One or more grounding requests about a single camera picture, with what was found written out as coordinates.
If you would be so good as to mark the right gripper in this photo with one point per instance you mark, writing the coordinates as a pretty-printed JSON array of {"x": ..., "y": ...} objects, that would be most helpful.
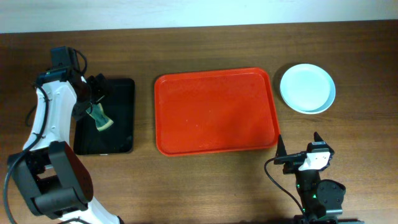
[{"x": 281, "y": 149}]

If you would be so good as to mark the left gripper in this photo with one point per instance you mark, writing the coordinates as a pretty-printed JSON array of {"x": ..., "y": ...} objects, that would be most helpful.
[{"x": 99, "y": 83}]

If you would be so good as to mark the green stained sponge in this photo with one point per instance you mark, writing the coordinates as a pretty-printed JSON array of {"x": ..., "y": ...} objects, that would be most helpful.
[{"x": 102, "y": 121}]

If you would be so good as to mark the light blue plate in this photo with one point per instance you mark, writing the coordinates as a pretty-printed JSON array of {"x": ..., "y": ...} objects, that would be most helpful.
[{"x": 307, "y": 86}]

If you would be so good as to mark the white plate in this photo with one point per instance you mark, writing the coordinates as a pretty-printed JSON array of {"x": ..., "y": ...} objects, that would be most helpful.
[{"x": 315, "y": 111}]

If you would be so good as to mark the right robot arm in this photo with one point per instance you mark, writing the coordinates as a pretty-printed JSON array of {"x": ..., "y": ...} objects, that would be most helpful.
[{"x": 320, "y": 200}]

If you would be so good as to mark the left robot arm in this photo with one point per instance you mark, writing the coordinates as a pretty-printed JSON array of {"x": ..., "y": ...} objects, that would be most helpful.
[{"x": 50, "y": 177}]

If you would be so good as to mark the black rectangular tray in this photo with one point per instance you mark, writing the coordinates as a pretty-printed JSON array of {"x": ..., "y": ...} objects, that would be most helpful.
[{"x": 118, "y": 138}]

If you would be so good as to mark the red plastic tray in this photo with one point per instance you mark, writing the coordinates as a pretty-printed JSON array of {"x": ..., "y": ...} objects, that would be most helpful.
[{"x": 214, "y": 111}]

